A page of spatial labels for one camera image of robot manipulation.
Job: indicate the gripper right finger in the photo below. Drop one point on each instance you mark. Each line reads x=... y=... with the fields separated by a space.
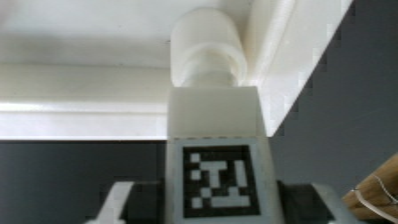
x=314 y=205

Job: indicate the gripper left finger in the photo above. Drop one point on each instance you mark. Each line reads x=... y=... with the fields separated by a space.
x=133 y=204

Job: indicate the white square tabletop tray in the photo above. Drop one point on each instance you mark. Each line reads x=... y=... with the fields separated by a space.
x=87 y=61

